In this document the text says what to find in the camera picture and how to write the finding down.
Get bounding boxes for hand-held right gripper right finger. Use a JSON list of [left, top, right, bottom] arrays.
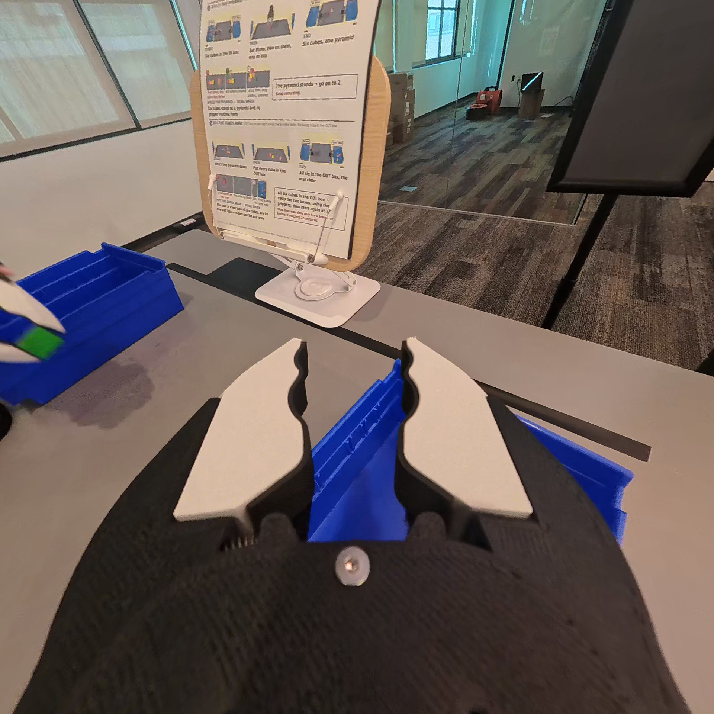
[[394, 336, 535, 526]]

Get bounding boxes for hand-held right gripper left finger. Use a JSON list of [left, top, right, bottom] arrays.
[[172, 337, 315, 532]]

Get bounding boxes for green wooden cube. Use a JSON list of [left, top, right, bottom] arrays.
[[17, 326, 64, 360]]

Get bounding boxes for blue plastic storage bin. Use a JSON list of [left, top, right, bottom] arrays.
[[307, 358, 635, 544], [0, 242, 185, 407]]

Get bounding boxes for printed instruction sheet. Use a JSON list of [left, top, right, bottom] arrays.
[[199, 0, 382, 260]]

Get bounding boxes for red floor fan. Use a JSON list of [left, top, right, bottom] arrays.
[[467, 86, 504, 121]]

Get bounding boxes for stacked cardboard boxes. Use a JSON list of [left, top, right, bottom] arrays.
[[387, 73, 417, 145]]

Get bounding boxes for black framed floor sign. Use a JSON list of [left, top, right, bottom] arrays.
[[544, 0, 714, 330]]

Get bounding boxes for glass window white frame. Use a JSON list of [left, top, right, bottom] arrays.
[[0, 0, 199, 160]]

